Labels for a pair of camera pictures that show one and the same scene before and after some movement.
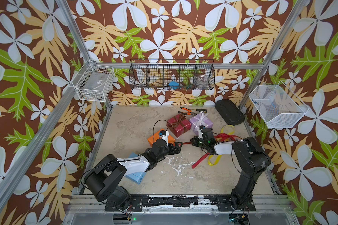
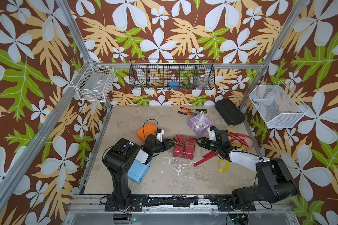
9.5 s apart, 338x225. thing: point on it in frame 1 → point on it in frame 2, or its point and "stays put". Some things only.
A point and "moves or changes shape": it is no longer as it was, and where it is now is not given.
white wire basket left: (94, 83) stays put
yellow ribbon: (220, 156) → (231, 130)
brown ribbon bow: (173, 124) → (176, 140)
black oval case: (229, 112) stays put
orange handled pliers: (189, 112) stays put
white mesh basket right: (278, 105) stays put
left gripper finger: (177, 151) → (168, 147)
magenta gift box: (179, 124) → (184, 146)
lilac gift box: (198, 120) stays put
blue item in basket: (174, 85) stays put
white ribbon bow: (202, 120) stays put
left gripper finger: (176, 145) → (172, 141)
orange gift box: (156, 137) moves or changes shape
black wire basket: (169, 74) stays put
